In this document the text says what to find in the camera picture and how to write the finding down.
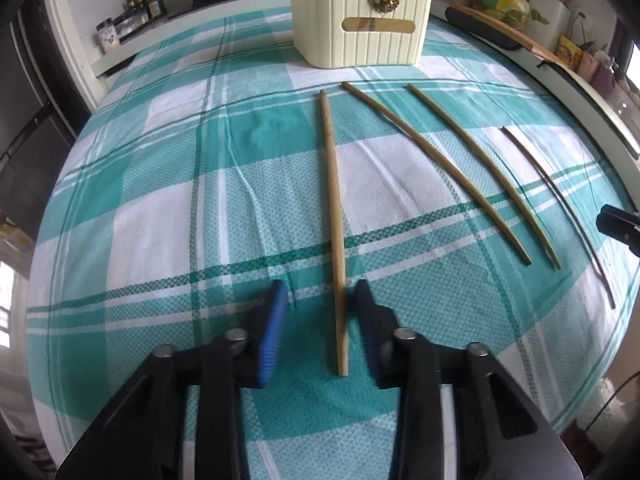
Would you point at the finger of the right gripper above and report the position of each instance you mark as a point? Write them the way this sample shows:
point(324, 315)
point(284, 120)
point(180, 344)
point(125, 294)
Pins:
point(620, 225)

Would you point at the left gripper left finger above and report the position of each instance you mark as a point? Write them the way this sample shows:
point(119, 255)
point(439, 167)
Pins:
point(139, 432)

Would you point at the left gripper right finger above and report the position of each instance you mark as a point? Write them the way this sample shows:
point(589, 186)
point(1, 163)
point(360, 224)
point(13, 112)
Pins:
point(499, 432)

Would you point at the yellow snack packet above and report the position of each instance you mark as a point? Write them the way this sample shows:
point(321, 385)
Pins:
point(568, 53)

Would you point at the wooden cutting board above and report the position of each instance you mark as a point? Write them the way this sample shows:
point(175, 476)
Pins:
point(496, 32)

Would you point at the white knife block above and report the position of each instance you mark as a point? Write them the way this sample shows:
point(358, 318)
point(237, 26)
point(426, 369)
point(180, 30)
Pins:
point(558, 16)

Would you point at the green yellow bag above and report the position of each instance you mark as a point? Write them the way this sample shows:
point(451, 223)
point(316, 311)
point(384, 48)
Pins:
point(515, 13)

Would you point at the teal white plaid tablecloth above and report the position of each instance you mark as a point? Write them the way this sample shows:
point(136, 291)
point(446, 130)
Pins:
point(201, 178)

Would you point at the dark grey refrigerator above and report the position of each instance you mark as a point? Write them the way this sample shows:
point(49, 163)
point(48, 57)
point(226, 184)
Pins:
point(42, 114)

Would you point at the cream utensil holder box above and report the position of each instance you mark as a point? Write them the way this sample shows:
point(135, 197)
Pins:
point(349, 33)

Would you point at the white spice jar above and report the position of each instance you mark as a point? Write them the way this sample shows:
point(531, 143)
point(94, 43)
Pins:
point(108, 35)

